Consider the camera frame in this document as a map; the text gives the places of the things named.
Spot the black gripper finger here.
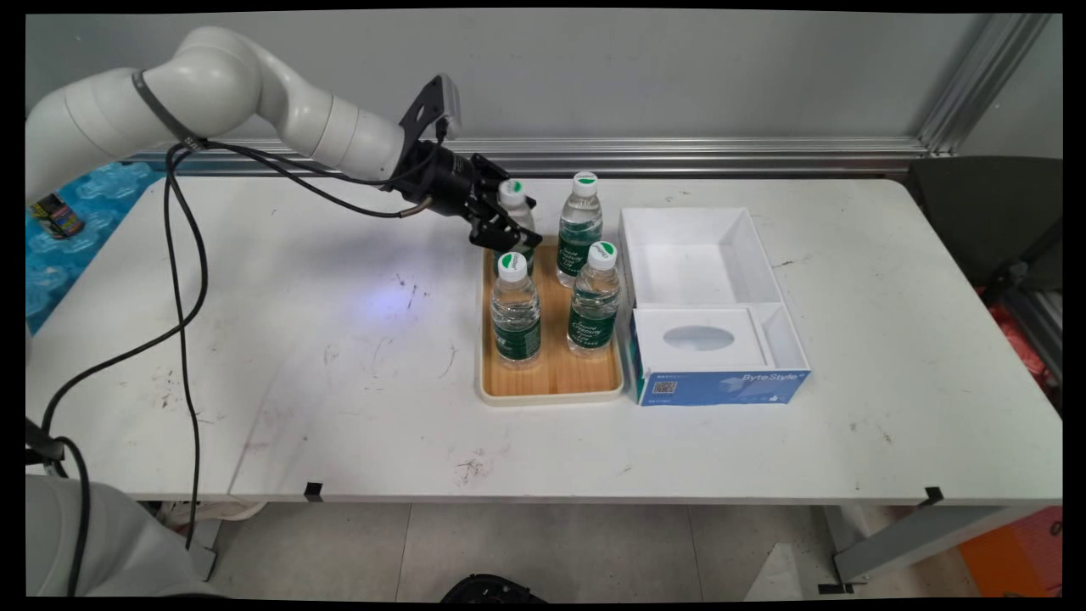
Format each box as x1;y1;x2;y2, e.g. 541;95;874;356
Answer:
465;202;544;251
472;153;510;196

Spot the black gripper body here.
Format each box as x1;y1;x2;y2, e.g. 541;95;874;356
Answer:
393;141;490;224

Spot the green label water bottle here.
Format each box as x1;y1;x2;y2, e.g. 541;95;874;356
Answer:
557;171;606;289
566;241;622;358
490;252;543;371
495;178;539;277

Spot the wooden tray with cream rim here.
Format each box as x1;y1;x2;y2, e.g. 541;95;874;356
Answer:
477;235;628;408

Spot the blue and white cardboard box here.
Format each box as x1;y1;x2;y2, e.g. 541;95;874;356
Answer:
617;206;813;408

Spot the black round object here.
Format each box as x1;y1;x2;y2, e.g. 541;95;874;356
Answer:
439;574;549;604

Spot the colourful printed can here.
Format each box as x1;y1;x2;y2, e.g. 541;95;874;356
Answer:
29;193;87;241

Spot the blue plastic wrap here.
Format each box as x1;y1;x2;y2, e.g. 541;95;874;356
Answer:
25;161;164;338

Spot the grey table leg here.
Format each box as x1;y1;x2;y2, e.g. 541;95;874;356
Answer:
817;505;1043;595

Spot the red bag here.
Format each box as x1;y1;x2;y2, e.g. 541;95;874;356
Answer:
984;293;1055;384

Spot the orange box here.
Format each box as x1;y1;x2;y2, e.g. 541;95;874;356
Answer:
957;507;1063;599

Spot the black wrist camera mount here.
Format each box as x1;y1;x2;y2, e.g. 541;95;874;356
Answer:
399;74;464;150

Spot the horizontal aluminium frame rail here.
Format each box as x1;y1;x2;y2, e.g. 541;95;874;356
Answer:
119;136;936;179

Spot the thick black cable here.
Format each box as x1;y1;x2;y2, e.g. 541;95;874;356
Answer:
25;140;425;597

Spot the black arm cable strap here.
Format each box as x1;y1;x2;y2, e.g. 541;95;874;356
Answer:
131;70;206;152

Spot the thin black cable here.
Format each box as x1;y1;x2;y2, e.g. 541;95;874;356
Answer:
163;140;446;551

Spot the slanted aluminium frame post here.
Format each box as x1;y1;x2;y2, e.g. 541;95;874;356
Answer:
916;13;1055;159

